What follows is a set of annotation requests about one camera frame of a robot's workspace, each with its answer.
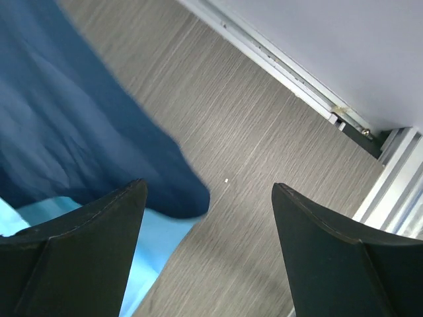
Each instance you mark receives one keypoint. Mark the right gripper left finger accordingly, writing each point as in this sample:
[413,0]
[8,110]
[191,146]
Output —
[76,264]

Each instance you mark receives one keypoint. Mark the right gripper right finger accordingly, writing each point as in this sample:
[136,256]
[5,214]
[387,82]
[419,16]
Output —
[339,267]

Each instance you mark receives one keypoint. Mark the blue wrapping paper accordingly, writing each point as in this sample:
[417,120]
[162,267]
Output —
[70,135]

